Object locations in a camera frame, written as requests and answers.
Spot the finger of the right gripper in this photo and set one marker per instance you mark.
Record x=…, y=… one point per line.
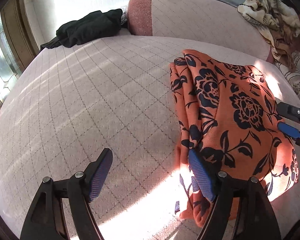
x=289, y=111

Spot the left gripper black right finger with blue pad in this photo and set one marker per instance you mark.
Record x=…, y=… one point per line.
x=255, y=217

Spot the pink quilted bedspread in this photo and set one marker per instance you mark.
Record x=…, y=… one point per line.
x=71, y=103

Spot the orange black floral garment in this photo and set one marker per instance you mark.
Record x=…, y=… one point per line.
x=227, y=114

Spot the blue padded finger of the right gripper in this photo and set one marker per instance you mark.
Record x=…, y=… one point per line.
x=288, y=130

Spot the pink bolster pillow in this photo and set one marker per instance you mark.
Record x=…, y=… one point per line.
x=209, y=21

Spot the beige brown patterned cloth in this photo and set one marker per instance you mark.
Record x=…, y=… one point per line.
x=277, y=23

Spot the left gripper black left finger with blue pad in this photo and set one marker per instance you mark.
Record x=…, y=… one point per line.
x=45, y=218

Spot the stained glass window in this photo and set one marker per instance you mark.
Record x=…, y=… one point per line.
x=9, y=69

